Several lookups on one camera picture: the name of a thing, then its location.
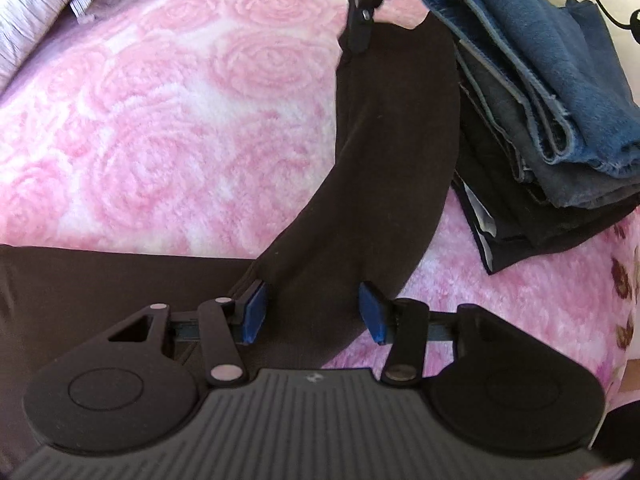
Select dark brown shirt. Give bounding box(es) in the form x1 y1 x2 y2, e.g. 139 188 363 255
1 16 460 470

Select folded dark clothes stack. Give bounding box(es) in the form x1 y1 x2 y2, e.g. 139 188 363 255
454 47 639 274

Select pink floral blanket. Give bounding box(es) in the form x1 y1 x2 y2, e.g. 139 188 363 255
1 0 639 404

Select folded blue jeans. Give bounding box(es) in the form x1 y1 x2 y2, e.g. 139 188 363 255
422 0 639 179

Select white striped duvet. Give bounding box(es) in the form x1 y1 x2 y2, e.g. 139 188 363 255
0 0 72 91

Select black cable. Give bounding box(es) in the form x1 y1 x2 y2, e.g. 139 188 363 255
574 0 640 47

